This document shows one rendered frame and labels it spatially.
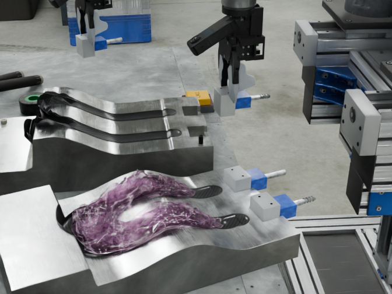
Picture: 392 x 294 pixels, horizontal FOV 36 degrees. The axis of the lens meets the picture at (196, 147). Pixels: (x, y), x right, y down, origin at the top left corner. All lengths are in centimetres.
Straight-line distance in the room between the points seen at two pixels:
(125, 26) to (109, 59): 254
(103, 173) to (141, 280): 37
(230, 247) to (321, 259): 108
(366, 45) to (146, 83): 64
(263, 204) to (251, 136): 213
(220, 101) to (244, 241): 41
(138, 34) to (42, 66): 263
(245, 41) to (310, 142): 195
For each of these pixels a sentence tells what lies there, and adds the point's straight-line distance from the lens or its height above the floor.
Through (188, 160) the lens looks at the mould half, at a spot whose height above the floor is 86.
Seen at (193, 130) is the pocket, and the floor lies 88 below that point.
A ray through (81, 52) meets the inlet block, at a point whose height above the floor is 92.
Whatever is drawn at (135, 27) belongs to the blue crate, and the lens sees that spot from 459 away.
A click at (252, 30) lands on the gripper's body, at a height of 110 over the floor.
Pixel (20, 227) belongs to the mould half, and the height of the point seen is 91.
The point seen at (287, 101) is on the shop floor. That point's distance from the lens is 368.
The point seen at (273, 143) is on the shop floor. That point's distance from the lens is 319.
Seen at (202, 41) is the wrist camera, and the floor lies 109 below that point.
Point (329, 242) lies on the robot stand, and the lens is 218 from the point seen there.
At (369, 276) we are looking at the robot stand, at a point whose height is 21.
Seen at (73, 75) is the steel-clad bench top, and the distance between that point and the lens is 193.
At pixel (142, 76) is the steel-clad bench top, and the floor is 80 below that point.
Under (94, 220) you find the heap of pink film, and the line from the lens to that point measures 107.
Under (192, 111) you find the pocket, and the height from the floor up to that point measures 87.
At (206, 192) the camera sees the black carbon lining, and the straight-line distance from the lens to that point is 122.
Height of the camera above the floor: 151
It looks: 29 degrees down
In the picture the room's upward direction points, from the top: straight up
